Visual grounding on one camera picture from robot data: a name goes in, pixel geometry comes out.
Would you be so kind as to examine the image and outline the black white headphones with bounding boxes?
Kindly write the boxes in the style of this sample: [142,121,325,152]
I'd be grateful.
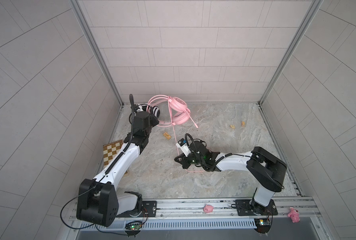
[129,104,161,124]

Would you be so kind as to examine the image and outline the pink headphones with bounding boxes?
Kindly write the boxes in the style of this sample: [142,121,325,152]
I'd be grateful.
[147,95,198,128]

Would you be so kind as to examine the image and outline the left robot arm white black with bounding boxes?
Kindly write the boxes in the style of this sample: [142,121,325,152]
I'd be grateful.
[76,112,159,227]

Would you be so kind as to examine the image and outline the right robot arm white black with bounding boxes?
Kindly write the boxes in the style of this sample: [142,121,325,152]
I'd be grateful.
[175,139,287,216]

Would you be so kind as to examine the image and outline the small wooden block centre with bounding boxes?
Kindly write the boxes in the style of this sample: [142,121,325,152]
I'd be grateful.
[163,132,172,140]

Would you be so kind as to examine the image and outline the wooden chessboard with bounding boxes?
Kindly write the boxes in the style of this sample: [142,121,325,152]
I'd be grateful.
[103,140,124,169]

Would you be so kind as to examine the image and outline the pink pig toy centre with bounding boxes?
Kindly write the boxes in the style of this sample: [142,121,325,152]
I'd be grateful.
[203,204,214,214]

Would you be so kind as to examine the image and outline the pink pig toy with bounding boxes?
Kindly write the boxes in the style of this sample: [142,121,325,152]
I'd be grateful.
[287,207,300,223]
[203,204,214,214]

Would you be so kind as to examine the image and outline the right circuit board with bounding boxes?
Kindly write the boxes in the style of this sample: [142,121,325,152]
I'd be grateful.
[254,219,271,234]

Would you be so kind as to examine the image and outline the circuit board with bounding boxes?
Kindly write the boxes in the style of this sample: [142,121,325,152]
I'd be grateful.
[254,219,271,234]
[125,221,143,231]

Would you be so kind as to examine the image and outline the left circuit board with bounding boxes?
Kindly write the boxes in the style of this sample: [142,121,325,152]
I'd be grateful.
[125,221,143,231]

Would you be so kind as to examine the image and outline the pink pig toy right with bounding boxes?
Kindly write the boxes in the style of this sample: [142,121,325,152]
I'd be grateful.
[287,207,300,223]

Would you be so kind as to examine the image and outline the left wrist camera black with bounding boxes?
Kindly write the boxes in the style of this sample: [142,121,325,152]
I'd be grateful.
[132,112,150,133]

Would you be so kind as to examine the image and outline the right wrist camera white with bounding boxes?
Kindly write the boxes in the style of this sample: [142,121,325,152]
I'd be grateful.
[176,139,191,157]

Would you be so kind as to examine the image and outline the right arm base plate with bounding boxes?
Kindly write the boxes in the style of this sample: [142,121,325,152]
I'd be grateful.
[231,199,278,216]

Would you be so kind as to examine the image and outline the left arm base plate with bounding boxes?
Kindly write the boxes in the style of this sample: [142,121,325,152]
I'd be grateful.
[116,201,157,218]

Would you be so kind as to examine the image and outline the left arm loose black cable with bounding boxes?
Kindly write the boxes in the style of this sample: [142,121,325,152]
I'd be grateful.
[59,182,98,231]

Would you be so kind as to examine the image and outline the aluminium rail frame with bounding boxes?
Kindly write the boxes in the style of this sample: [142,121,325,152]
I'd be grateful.
[68,196,321,222]

